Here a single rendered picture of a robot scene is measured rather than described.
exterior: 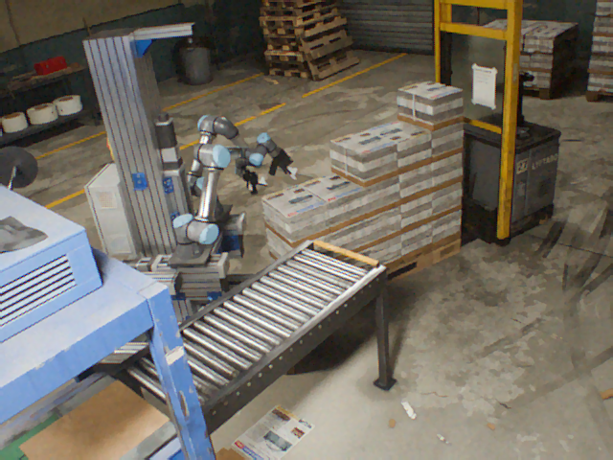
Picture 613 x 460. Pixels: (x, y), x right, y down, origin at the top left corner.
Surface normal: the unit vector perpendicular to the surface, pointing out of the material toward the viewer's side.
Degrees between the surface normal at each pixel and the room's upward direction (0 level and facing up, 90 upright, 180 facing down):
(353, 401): 0
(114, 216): 90
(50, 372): 90
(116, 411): 0
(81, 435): 0
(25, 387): 90
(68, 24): 90
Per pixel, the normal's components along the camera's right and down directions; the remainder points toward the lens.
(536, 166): 0.51, 0.37
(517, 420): -0.11, -0.87
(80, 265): 0.74, 0.25
